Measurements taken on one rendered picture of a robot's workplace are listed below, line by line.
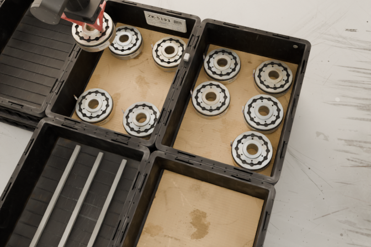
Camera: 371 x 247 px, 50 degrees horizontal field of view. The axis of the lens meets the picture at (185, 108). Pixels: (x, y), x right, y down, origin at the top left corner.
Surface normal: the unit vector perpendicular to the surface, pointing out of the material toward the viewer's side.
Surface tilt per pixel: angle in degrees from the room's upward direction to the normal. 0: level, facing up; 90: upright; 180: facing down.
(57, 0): 39
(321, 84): 0
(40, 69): 0
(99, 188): 0
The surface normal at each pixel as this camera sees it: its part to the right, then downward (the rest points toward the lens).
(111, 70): -0.07, -0.42
